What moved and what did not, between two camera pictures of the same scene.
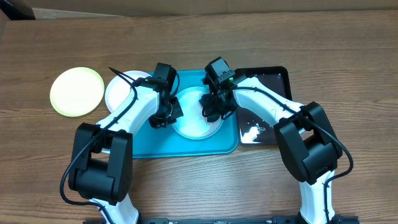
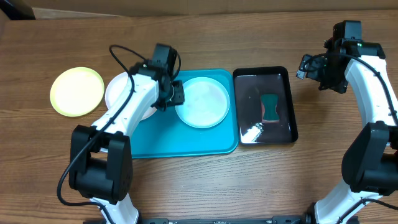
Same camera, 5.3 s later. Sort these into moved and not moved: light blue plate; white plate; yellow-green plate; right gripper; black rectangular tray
Moved: light blue plate; right gripper
Not moved: white plate; yellow-green plate; black rectangular tray
